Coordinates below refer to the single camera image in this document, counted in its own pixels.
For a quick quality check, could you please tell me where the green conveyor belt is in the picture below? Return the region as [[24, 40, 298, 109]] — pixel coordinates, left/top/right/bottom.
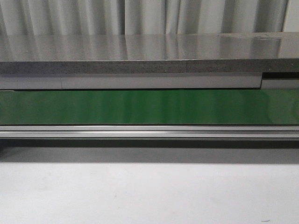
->
[[0, 90, 299, 125]]

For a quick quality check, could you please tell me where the grey stone slab bench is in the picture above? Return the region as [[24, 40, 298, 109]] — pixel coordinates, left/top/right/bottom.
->
[[0, 32, 299, 74]]

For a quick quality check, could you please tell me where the white pleated curtain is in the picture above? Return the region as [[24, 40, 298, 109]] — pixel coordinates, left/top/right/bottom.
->
[[0, 0, 299, 35]]

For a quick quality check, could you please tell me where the grey rear conveyor rail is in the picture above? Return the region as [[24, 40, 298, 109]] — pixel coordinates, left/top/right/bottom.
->
[[0, 72, 299, 91]]

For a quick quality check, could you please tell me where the aluminium front conveyor rail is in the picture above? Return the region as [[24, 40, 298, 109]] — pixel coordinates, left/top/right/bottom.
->
[[0, 125, 299, 140]]

